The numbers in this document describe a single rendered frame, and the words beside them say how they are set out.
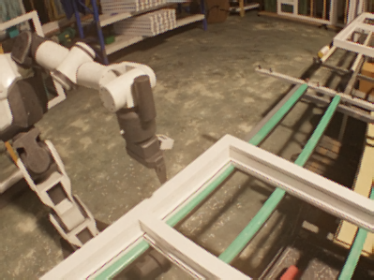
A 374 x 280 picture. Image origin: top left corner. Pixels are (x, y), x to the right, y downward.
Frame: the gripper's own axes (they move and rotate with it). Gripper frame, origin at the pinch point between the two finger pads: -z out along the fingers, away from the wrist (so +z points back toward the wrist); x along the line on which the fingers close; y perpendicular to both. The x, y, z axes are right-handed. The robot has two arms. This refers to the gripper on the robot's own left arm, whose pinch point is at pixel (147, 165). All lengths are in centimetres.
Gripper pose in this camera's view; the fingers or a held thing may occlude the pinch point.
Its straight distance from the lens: 74.3
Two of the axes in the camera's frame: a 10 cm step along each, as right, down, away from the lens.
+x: 7.2, 3.5, -5.9
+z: -1.1, -7.9, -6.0
